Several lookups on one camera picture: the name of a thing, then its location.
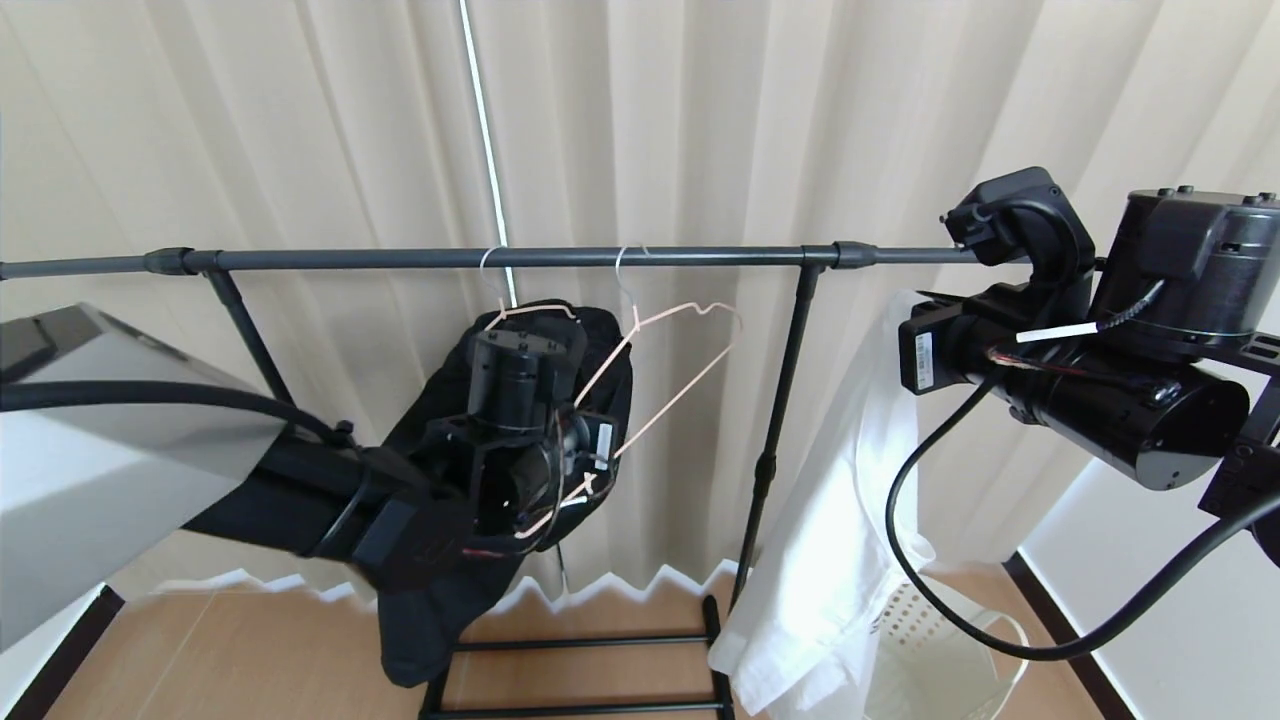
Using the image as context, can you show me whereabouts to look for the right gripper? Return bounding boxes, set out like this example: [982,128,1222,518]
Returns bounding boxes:
[897,285,1251,491]

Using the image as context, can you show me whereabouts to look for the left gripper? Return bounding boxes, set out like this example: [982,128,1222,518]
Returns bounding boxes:
[550,408,621,498]

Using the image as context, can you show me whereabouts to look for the pink clothes hanger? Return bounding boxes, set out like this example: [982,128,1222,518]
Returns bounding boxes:
[515,245,746,541]
[480,247,581,333]

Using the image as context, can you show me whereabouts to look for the black shorts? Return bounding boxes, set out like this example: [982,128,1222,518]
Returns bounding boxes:
[378,300,637,689]

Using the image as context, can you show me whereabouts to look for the white garment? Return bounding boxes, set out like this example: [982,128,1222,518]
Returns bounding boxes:
[708,290,936,720]

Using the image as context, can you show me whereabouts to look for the white laundry basket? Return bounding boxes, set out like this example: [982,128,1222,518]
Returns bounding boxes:
[865,575,1031,720]

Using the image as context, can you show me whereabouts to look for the black clothes rack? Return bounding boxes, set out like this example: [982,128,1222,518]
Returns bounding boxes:
[0,243,1001,720]

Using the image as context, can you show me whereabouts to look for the beige curtain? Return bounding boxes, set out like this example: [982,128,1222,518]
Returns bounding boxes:
[0,0,1280,611]

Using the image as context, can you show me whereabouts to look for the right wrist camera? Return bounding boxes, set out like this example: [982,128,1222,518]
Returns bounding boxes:
[940,167,1096,293]

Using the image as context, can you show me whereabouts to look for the black cable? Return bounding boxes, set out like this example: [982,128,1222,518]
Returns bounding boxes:
[885,375,1280,661]
[0,380,356,448]

